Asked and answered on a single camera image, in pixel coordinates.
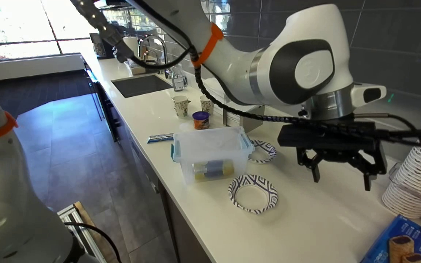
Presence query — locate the blue patterned paper plate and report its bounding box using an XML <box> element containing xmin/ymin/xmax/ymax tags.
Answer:
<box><xmin>227</xmin><ymin>173</ymin><xmax>281</xmax><ymax>217</ymax></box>
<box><xmin>247</xmin><ymin>139</ymin><xmax>279</xmax><ymax>166</ymax></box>

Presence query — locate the bright window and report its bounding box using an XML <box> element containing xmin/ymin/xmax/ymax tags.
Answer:
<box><xmin>0</xmin><ymin>0</ymin><xmax>95</xmax><ymax>61</ymax></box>

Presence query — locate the orange jar with blue lid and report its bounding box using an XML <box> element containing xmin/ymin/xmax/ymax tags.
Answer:
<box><xmin>192</xmin><ymin>110</ymin><xmax>212</xmax><ymax>132</ymax></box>

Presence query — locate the blue snack box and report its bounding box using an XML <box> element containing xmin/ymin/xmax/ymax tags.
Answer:
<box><xmin>361</xmin><ymin>215</ymin><xmax>421</xmax><ymax>263</ymax></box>

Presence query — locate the clear bin with teal latches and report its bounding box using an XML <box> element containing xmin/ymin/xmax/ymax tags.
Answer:
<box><xmin>170</xmin><ymin>128</ymin><xmax>254</xmax><ymax>188</ymax></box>

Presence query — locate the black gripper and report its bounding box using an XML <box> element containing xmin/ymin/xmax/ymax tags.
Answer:
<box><xmin>295</xmin><ymin>123</ymin><xmax>389</xmax><ymax>193</ymax></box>

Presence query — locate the chrome kitchen faucet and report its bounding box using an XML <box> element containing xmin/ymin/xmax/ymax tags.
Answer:
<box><xmin>139</xmin><ymin>34</ymin><xmax>171</xmax><ymax>80</ymax></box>

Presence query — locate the blue white snack bar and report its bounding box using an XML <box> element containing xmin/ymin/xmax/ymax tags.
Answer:
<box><xmin>146</xmin><ymin>132</ymin><xmax>176</xmax><ymax>147</ymax></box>

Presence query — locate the printed paper cup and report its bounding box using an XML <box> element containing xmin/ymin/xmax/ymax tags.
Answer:
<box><xmin>199</xmin><ymin>94</ymin><xmax>216</xmax><ymax>116</ymax></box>
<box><xmin>173</xmin><ymin>94</ymin><xmax>192</xmax><ymax>120</ymax></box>

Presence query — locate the wooden white floor frame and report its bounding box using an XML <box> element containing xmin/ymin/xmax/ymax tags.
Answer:
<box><xmin>56</xmin><ymin>201</ymin><xmax>110</xmax><ymax>263</ymax></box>

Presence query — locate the blue yellow roll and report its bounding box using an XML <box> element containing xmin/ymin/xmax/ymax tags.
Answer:
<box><xmin>193</xmin><ymin>160</ymin><xmax>237</xmax><ymax>183</ymax></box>

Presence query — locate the dark kitchen sink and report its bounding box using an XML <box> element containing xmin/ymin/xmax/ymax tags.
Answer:
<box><xmin>111</xmin><ymin>74</ymin><xmax>173</xmax><ymax>100</ymax></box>

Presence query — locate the white countertop appliance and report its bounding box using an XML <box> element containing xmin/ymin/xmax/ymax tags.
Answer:
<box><xmin>121</xmin><ymin>36</ymin><xmax>146</xmax><ymax>78</ymax></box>

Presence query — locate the patterned paper cup stack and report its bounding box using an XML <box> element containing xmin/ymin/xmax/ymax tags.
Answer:
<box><xmin>380</xmin><ymin>109</ymin><xmax>421</xmax><ymax>221</ymax></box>

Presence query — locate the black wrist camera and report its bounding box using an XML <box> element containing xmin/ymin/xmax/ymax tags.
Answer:
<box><xmin>276</xmin><ymin>123</ymin><xmax>300</xmax><ymax>150</ymax></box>

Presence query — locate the black floor cable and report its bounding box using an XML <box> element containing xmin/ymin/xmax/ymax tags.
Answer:
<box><xmin>63</xmin><ymin>223</ymin><xmax>123</xmax><ymax>263</ymax></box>

